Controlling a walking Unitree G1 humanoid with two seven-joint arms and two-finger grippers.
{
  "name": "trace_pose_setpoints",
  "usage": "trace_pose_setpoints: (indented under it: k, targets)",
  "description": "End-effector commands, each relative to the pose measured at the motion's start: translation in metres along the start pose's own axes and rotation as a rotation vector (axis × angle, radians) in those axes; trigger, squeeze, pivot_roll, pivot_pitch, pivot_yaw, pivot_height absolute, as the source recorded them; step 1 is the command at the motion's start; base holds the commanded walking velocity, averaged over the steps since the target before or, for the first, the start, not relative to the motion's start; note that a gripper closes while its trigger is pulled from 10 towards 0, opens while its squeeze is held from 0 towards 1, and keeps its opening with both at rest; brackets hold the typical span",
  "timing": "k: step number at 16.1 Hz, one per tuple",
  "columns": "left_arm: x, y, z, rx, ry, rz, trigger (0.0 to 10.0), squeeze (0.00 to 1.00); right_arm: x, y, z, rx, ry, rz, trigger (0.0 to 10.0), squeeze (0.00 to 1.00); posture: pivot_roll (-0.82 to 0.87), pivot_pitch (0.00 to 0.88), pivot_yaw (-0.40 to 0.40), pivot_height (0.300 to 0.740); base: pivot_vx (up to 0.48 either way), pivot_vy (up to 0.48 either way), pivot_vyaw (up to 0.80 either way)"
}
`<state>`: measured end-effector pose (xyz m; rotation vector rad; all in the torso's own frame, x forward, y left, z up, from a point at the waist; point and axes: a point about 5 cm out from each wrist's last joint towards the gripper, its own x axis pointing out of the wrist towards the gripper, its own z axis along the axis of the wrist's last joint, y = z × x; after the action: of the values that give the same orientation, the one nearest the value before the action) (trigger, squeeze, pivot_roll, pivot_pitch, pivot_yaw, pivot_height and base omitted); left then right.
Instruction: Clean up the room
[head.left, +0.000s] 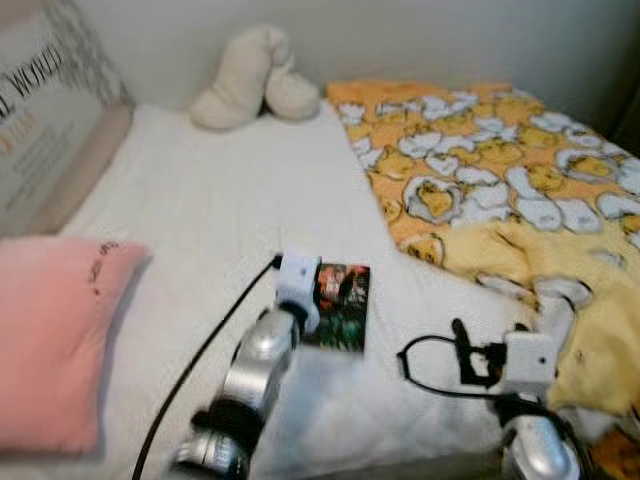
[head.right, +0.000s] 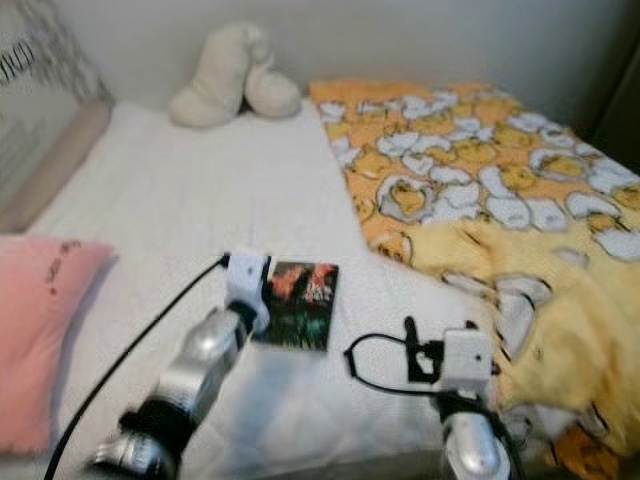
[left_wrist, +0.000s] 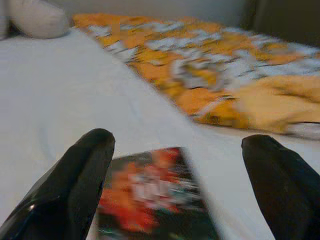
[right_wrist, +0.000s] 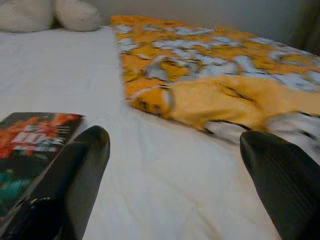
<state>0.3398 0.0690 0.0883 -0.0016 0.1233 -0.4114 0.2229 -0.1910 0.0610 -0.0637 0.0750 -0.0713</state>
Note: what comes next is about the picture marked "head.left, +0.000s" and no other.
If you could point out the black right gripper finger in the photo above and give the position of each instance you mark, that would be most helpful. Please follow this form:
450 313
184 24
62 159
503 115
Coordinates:
465 355

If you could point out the dark red-green book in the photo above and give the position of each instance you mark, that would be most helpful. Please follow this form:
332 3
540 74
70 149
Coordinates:
348 300

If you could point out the pink pillow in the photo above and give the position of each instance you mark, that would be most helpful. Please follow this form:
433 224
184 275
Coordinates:
60 330

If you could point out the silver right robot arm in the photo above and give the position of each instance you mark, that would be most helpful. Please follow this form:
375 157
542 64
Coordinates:
540 450

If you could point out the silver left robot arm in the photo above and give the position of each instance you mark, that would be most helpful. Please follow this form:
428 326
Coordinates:
255 360

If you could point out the white quilted mattress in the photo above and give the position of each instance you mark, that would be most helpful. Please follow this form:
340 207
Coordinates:
230 190

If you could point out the yellow cartoon print blanket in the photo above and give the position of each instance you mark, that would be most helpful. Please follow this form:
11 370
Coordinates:
480 170

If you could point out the cream plush toy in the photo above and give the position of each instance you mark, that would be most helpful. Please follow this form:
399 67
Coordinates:
245 85

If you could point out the dark cabinet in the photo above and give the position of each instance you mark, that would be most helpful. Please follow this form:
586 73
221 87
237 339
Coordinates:
628 125

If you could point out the grey printed headboard cushion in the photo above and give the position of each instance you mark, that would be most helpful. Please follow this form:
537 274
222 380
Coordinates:
45 110

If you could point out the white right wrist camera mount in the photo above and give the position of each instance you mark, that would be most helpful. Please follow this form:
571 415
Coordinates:
528 360

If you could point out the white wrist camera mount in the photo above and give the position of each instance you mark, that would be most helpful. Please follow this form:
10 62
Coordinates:
528 360
297 275

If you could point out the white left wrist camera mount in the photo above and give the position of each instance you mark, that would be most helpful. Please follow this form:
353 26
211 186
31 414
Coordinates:
297 275

